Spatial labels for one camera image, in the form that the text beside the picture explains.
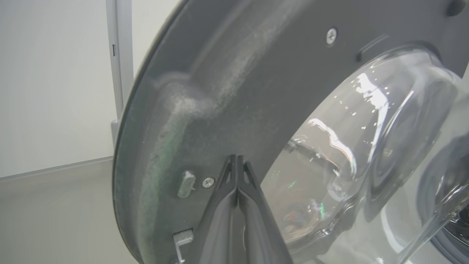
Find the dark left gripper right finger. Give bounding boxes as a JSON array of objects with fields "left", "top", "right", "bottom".
[{"left": 237, "top": 155, "right": 294, "bottom": 264}]

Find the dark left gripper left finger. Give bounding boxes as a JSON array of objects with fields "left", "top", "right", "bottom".
[{"left": 198, "top": 155, "right": 239, "bottom": 264}]

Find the black round glass washer door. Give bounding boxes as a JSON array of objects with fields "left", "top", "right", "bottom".
[{"left": 112, "top": 0, "right": 469, "bottom": 264}]

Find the white front-load washing machine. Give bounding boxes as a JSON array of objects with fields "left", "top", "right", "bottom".
[{"left": 377, "top": 121, "right": 469, "bottom": 264}]

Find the grey vertical metal post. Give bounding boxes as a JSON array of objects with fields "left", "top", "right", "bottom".
[{"left": 106, "top": 0, "right": 134, "bottom": 147}]

